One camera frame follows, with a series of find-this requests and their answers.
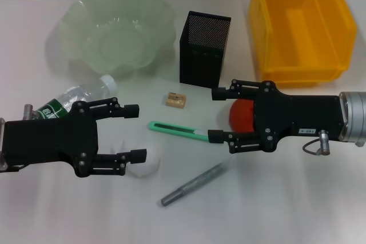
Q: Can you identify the pale green glass fruit plate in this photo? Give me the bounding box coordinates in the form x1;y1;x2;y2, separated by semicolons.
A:
47;0;177;79

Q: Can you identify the green utility knife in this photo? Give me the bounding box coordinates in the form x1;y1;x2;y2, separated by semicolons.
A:
147;121;212;143

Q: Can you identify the right arm connector cable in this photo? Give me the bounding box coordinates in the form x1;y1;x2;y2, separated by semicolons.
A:
303;129;332;158

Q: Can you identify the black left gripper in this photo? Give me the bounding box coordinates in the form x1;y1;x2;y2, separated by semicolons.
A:
4;97;148;178

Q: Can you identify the clear green-label water bottle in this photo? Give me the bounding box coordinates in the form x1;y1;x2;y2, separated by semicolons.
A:
30;74;118;121

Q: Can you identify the left arm connector cable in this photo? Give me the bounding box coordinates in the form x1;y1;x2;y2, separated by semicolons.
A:
23;103;35;121

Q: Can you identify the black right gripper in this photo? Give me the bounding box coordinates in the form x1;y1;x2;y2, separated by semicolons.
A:
208;78;348;154

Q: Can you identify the yellow plastic bin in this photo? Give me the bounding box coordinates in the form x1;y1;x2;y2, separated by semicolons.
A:
247;0;358;89

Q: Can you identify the black mesh pen holder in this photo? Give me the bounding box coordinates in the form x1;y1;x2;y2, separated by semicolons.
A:
179;10;232;89

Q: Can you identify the white paper ball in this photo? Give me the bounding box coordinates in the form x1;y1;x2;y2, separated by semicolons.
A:
110;138;161;179

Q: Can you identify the arm connector cable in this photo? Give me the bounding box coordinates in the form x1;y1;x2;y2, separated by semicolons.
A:
303;129;332;158
23;103;35;121

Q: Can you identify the grey marker pen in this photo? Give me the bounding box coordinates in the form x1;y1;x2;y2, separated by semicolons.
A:
160;162;229;207

